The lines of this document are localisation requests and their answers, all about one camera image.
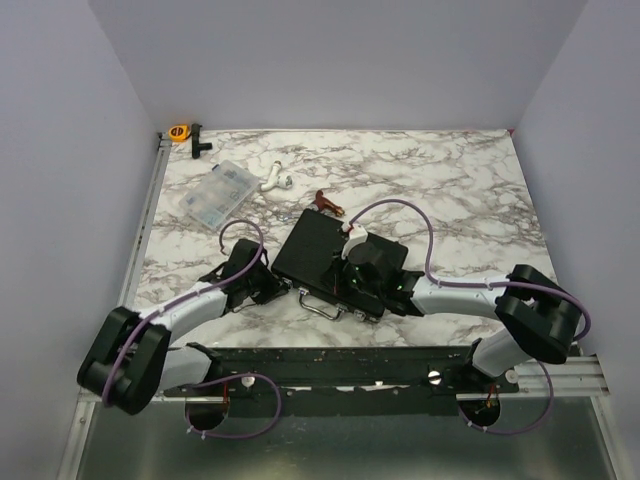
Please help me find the white pipe fitting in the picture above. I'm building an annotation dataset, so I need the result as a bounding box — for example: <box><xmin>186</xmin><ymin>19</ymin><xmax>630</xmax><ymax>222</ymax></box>
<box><xmin>260</xmin><ymin>160</ymin><xmax>293</xmax><ymax>192</ymax></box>

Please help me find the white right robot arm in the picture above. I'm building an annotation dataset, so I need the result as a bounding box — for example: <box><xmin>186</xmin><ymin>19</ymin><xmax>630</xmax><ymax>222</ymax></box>
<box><xmin>322</xmin><ymin>259</ymin><xmax>586</xmax><ymax>392</ymax></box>

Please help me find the brown brass valve fitting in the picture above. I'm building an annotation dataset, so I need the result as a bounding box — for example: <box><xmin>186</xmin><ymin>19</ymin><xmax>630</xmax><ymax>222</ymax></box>
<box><xmin>311</xmin><ymin>190</ymin><xmax>345</xmax><ymax>217</ymax></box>

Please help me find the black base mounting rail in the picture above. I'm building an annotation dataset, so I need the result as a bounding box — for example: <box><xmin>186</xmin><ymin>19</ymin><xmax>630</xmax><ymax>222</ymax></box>
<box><xmin>167</xmin><ymin>346</ymin><xmax>519</xmax><ymax>418</ymax></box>

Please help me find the black T-shaped tool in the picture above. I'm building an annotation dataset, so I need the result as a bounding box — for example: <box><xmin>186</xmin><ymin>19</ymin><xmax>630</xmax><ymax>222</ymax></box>
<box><xmin>190</xmin><ymin>123</ymin><xmax>213</xmax><ymax>159</ymax></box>

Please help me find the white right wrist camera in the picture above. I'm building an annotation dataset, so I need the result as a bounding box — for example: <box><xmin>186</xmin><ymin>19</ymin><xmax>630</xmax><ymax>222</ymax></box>
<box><xmin>341</xmin><ymin>222</ymin><xmax>368</xmax><ymax>260</ymax></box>

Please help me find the clear plastic organizer box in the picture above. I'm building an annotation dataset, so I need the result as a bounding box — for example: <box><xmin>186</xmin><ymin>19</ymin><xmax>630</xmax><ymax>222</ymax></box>
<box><xmin>179</xmin><ymin>160</ymin><xmax>260</xmax><ymax>231</ymax></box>

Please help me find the orange tape measure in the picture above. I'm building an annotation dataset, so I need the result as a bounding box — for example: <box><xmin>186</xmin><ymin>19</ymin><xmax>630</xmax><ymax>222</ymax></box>
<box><xmin>168</xmin><ymin>124</ymin><xmax>192</xmax><ymax>143</ymax></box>

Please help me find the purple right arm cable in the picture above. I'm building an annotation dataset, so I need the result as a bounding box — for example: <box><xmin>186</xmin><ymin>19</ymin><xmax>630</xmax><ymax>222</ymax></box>
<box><xmin>342</xmin><ymin>199</ymin><xmax>594</xmax><ymax>436</ymax></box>

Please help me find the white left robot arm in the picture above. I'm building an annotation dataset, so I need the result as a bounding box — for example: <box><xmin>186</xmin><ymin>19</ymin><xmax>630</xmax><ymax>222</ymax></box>
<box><xmin>76</xmin><ymin>239</ymin><xmax>289</xmax><ymax>415</ymax></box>

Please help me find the black poker chip case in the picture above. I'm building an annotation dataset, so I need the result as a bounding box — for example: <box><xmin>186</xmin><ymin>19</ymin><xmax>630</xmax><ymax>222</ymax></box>
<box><xmin>271</xmin><ymin>209</ymin><xmax>417</xmax><ymax>319</ymax></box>

